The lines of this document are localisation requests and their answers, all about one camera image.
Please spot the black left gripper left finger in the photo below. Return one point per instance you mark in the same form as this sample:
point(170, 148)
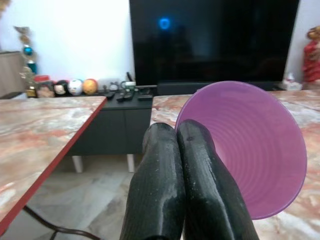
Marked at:
point(160, 180)

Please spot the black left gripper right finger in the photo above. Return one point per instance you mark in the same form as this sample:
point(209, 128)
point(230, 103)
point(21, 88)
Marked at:
point(202, 185)

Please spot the purple plastic cup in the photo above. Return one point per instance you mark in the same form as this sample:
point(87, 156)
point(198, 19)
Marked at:
point(252, 152)

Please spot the black tv cabinet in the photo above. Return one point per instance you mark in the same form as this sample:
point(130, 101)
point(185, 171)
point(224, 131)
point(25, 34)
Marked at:
point(117, 125)

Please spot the black remote control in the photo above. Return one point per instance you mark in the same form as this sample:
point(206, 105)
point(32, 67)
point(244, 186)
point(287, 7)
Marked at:
point(110, 95)
point(120, 96)

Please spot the small green and white jar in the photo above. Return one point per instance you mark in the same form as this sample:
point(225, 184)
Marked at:
point(130, 86)

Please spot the black soundbar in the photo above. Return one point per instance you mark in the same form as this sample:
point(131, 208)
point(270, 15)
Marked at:
point(220, 87)

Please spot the orange ball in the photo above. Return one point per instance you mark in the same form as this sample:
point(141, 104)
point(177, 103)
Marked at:
point(90, 86)

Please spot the marble table with red edge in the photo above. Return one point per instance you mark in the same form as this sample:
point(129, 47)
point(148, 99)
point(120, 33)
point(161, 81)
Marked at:
point(37, 145)

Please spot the black and white ball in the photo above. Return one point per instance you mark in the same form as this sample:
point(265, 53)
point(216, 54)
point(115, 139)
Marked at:
point(61, 88)

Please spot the large black television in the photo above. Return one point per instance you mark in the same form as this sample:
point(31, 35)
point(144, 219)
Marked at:
point(212, 42)

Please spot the brown round toy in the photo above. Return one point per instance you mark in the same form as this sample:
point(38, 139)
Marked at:
point(46, 89)

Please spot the red figurine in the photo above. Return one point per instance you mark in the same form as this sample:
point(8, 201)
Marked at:
point(312, 55)

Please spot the gold and teal trophy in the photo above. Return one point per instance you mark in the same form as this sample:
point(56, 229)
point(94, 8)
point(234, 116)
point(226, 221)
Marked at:
point(28, 62)

